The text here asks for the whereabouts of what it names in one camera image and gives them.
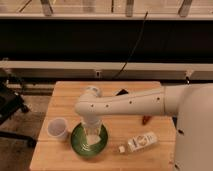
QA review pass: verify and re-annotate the white sponge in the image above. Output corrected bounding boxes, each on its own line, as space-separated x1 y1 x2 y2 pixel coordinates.
87 135 101 145

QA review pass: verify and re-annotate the black smartphone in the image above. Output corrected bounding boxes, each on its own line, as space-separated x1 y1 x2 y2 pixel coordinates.
116 89 129 96

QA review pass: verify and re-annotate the green ceramic bowl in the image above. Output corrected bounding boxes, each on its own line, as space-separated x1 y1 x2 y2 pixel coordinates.
70 123 108 158

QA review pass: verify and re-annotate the translucent plastic cup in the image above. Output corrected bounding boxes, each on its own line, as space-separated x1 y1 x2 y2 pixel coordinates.
47 118 68 141

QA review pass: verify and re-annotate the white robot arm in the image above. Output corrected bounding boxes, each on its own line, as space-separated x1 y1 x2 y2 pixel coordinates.
75 83 213 171

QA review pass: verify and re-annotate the black office chair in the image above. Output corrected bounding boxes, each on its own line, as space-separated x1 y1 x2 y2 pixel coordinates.
0 68 37 149

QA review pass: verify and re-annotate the white plastic bottle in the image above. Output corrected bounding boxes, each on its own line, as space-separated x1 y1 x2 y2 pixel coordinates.
118 132 158 154

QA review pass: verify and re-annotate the black hanging cable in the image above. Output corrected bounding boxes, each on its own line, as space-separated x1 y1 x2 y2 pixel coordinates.
111 10 150 80

